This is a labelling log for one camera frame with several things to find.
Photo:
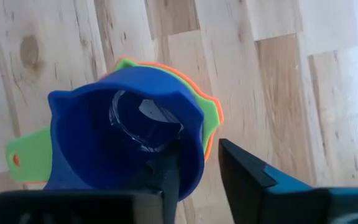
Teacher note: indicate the large orange measuring cup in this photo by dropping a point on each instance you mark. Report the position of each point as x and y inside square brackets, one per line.
[16, 160]

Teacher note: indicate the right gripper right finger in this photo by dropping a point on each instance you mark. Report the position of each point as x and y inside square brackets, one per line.
[247, 193]

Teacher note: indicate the dark blue measuring cup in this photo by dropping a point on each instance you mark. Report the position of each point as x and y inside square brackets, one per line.
[82, 140]

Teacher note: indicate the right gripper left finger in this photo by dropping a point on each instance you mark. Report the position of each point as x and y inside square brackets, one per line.
[166, 186]

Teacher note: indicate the green measuring cup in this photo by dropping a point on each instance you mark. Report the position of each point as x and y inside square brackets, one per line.
[30, 155]

